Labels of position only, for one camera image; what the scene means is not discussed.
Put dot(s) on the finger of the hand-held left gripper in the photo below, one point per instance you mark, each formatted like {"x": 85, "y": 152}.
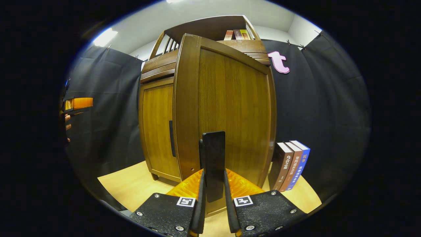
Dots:
{"x": 82, "y": 103}

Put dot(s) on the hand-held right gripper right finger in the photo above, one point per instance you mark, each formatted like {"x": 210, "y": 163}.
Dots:
{"x": 263, "y": 214}

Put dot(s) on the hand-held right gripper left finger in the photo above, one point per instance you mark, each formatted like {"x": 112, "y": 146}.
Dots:
{"x": 171, "y": 210}

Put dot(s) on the wooden shoe cabinet door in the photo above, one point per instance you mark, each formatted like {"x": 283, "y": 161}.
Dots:
{"x": 236, "y": 108}
{"x": 158, "y": 131}

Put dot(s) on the wooden double-door shoe cabinet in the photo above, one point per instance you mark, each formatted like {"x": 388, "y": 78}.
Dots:
{"x": 230, "y": 98}

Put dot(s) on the reddish brown book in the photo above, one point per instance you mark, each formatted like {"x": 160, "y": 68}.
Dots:
{"x": 292, "y": 168}

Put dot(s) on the blue book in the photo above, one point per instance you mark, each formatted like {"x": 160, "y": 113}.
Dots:
{"x": 301, "y": 164}

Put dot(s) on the small ceiling light panel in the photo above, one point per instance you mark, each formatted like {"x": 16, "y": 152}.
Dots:
{"x": 104, "y": 37}

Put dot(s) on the black backdrop cloth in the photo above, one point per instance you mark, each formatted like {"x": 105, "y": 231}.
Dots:
{"x": 329, "y": 115}

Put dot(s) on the large ceiling light panel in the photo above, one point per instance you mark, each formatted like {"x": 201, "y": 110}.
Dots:
{"x": 172, "y": 1}

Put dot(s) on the dark red book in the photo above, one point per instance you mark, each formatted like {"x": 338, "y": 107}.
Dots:
{"x": 237, "y": 35}

